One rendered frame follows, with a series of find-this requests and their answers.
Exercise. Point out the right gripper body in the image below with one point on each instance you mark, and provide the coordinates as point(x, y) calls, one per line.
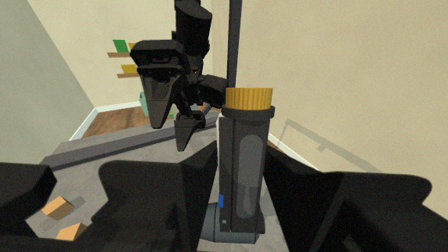
point(171, 52)

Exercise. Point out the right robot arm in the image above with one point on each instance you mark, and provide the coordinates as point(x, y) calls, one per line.
point(193, 23)

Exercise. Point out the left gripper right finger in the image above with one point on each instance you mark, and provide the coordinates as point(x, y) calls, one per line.
point(306, 201)

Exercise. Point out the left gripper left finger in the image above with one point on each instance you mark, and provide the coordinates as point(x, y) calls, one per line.
point(188, 183)

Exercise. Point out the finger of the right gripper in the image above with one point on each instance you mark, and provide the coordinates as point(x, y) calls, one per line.
point(184, 131)
point(161, 83)

